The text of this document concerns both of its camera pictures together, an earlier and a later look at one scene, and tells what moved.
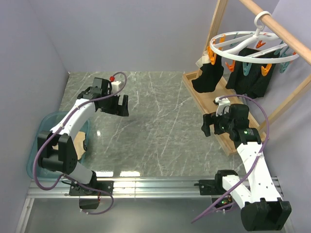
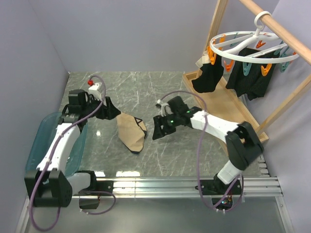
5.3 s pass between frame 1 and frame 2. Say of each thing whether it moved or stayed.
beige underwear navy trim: moved
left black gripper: moved
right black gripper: moved
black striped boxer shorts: stayed
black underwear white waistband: stayed
